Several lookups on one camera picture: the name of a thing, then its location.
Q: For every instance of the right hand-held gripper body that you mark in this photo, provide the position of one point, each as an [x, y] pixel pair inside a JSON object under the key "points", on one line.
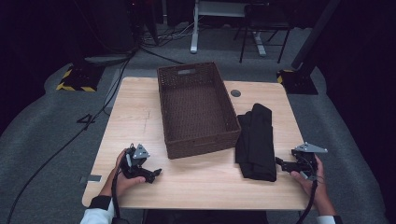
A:
{"points": [[304, 161]]}

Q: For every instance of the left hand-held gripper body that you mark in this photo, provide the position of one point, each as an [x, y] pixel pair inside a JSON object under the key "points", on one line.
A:
{"points": [[133, 165]]}

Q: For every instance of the person's left hand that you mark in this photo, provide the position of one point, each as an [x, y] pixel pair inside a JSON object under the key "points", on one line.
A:
{"points": [[127, 184]]}

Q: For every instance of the person's right hand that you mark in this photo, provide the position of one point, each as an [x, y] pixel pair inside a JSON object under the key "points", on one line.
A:
{"points": [[313, 189]]}

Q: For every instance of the black folded cloth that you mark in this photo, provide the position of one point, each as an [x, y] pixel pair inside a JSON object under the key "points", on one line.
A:
{"points": [[257, 143]]}

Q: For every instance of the person's dark lap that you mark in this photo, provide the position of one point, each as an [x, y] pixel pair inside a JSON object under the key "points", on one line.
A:
{"points": [[205, 217]]}

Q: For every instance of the brown woven basket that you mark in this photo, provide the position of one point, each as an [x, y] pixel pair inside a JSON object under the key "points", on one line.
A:
{"points": [[196, 109]]}

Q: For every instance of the yellow striped black stand base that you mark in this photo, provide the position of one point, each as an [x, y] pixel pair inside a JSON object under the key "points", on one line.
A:
{"points": [[79, 79], [297, 81]]}

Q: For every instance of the round grey table grommet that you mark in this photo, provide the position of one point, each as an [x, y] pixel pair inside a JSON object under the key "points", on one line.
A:
{"points": [[235, 93]]}

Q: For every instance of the black slanted stand pole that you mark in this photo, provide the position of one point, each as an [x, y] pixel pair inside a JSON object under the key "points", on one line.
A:
{"points": [[314, 34]]}

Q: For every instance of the black chair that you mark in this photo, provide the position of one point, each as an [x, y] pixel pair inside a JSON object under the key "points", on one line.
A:
{"points": [[264, 21]]}

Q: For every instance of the white desk frame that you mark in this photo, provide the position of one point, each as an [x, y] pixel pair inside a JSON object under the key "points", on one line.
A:
{"points": [[195, 28]]}

